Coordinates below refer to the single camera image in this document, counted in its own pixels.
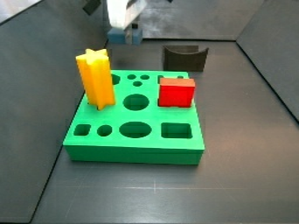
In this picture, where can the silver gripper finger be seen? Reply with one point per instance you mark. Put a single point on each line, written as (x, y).
(134, 8)
(116, 11)

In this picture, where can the blue rectangular block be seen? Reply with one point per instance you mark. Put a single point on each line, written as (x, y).
(116, 36)

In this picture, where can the black curved fixture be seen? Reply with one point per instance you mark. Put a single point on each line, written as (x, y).
(184, 58)

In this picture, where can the green foam shape board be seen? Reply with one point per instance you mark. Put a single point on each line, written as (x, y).
(136, 131)

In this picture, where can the yellow star prism block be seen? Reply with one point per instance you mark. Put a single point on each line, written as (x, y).
(96, 77)

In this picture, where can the red rectangular block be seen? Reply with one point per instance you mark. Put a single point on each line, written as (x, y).
(175, 92)

